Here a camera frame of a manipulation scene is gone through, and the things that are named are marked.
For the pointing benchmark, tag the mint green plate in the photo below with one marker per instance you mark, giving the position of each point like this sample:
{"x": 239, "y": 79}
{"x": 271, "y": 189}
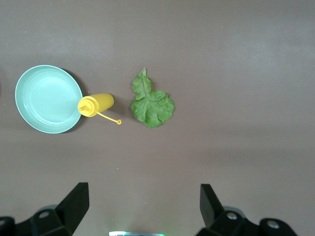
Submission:
{"x": 46, "y": 98}

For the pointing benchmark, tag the green lettuce leaf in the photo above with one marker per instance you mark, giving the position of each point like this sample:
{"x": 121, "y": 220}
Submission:
{"x": 151, "y": 105}

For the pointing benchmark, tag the yellow mustard squeeze bottle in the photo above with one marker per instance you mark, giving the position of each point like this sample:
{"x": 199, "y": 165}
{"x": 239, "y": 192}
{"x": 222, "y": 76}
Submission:
{"x": 99, "y": 103}

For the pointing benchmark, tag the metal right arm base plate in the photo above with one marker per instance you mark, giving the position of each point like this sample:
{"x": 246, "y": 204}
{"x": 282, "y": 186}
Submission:
{"x": 135, "y": 233}

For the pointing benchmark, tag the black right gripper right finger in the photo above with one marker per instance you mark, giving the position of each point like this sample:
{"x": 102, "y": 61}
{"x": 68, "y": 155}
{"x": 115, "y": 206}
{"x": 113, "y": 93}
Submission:
{"x": 212, "y": 214}

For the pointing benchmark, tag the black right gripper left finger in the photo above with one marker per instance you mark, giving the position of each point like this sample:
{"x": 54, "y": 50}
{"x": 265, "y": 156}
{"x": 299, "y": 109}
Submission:
{"x": 73, "y": 209}

